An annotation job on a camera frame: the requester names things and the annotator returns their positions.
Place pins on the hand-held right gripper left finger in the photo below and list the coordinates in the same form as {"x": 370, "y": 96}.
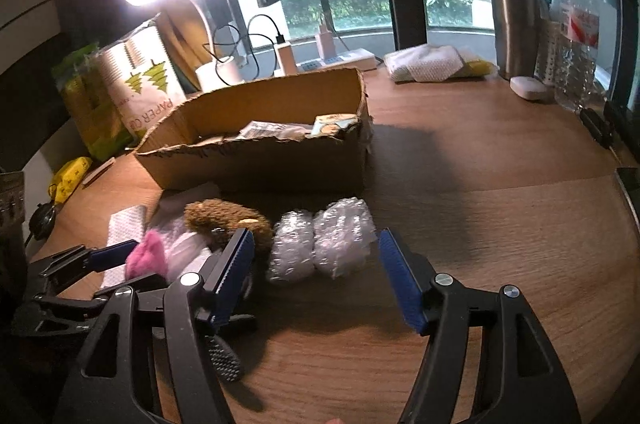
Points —
{"x": 235, "y": 274}

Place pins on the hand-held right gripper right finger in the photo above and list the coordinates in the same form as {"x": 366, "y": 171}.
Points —
{"x": 400, "y": 274}

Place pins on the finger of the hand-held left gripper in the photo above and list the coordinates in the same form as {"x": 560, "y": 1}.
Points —
{"x": 225, "y": 359}
{"x": 115, "y": 254}

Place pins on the pink plush toy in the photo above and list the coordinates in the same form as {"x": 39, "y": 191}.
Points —
{"x": 145, "y": 254}

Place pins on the white textured cloth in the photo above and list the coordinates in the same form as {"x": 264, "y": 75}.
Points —
{"x": 125, "y": 221}

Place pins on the pink fluffy item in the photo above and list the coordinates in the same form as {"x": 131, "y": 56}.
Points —
{"x": 185, "y": 249}

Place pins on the small bubble wrap bundle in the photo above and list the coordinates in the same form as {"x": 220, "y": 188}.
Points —
{"x": 290, "y": 249}

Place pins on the brown plush toy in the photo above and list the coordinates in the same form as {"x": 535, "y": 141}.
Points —
{"x": 215, "y": 214}

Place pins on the large bubble wrap bundle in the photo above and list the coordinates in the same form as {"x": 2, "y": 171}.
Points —
{"x": 342, "y": 234}

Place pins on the cardboard box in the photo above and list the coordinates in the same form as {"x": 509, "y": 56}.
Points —
{"x": 250, "y": 164}

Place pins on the black round object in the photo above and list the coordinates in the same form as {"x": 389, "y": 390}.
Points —
{"x": 42, "y": 220}

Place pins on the small folding knife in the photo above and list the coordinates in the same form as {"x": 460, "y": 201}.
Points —
{"x": 99, "y": 171}

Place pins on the yellow packet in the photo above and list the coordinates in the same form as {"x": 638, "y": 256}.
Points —
{"x": 70, "y": 176}

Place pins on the printed white packet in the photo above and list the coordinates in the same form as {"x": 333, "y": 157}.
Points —
{"x": 270, "y": 130}

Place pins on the green cup pack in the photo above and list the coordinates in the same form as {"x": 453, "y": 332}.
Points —
{"x": 87, "y": 104}

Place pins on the teal printed packet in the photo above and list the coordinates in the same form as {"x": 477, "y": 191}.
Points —
{"x": 335, "y": 124}

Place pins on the paper cup pack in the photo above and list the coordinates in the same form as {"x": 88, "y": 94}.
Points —
{"x": 140, "y": 89}

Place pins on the white desk lamp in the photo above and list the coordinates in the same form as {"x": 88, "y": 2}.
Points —
{"x": 220, "y": 74}

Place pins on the folded white towel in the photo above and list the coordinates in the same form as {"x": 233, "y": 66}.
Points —
{"x": 430, "y": 64}

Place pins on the white power strip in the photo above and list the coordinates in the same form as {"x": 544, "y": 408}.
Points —
{"x": 350, "y": 58}

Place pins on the yellow cloth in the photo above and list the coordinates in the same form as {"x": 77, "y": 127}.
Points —
{"x": 482, "y": 66}

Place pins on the white small case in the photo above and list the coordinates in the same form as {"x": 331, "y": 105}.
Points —
{"x": 532, "y": 88}

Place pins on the pink white charger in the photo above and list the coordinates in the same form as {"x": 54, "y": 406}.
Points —
{"x": 324, "y": 46}

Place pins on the black device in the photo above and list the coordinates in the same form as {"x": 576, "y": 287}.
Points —
{"x": 597, "y": 126}

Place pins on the white mesh holder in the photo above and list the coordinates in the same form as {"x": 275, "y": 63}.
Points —
{"x": 546, "y": 54}

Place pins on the steel tumbler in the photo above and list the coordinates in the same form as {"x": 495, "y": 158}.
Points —
{"x": 512, "y": 34}

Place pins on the balcony railing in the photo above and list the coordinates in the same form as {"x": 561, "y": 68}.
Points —
{"x": 320, "y": 4}

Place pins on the clear water bottle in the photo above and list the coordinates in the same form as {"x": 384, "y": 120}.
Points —
{"x": 580, "y": 54}

